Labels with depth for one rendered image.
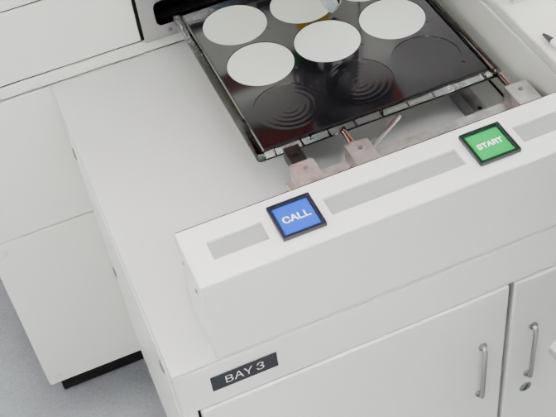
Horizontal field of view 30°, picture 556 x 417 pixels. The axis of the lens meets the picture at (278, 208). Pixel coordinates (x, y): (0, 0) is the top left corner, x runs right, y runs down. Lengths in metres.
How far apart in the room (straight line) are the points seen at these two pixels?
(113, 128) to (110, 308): 0.60
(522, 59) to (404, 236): 0.36
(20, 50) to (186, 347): 0.60
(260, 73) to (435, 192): 0.39
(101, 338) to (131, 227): 0.75
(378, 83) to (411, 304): 0.33
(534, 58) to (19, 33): 0.77
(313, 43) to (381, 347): 0.47
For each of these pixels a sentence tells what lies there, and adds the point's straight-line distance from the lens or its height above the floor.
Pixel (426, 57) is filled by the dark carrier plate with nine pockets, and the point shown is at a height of 0.90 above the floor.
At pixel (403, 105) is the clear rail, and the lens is 1.45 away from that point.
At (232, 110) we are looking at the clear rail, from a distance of 1.47.
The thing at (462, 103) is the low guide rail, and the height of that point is 0.84.
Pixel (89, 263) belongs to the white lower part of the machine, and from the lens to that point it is 2.01.
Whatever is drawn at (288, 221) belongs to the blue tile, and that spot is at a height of 0.96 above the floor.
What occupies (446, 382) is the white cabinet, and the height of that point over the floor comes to 0.56.
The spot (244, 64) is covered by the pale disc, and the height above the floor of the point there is 0.90.
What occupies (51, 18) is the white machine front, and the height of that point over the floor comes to 0.94.
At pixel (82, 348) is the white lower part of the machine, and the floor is 0.16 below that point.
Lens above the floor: 1.86
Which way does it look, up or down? 47 degrees down
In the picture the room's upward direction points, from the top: 8 degrees counter-clockwise
